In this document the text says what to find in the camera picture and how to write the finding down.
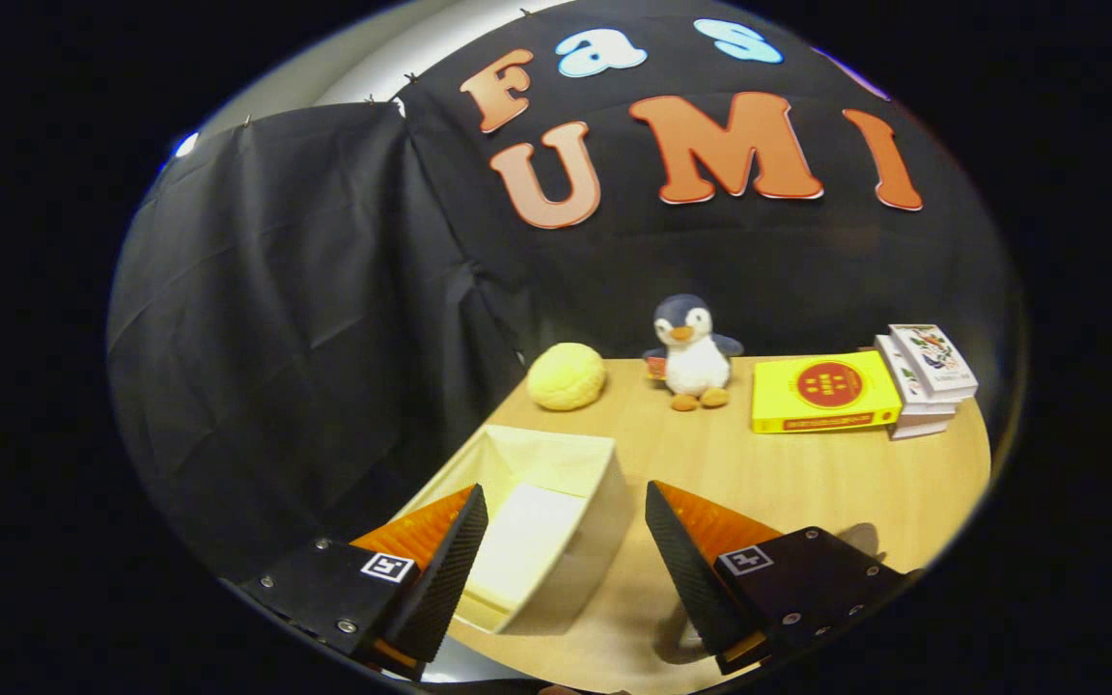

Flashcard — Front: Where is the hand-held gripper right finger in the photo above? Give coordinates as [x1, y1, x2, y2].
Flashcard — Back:
[646, 481, 919, 675]

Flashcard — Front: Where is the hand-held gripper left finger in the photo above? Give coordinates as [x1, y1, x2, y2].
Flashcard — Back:
[237, 483, 489, 681]

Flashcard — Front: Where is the cream fabric storage box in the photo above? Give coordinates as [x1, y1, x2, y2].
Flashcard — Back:
[392, 425, 634, 635]

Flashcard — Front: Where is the penguin plush toy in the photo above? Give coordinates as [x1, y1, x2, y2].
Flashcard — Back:
[643, 293, 745, 412]

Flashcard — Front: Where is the yellow book with red circle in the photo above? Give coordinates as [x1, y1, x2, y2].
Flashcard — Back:
[751, 350, 903, 434]

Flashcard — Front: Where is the yellow round plush bun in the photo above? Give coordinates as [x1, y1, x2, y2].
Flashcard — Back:
[527, 343, 607, 412]

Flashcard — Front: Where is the white floral cover book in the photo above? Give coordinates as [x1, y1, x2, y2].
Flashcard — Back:
[889, 323, 979, 402]

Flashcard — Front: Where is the row of black cloth clips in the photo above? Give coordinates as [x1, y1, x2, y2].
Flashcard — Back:
[241, 8, 530, 125]

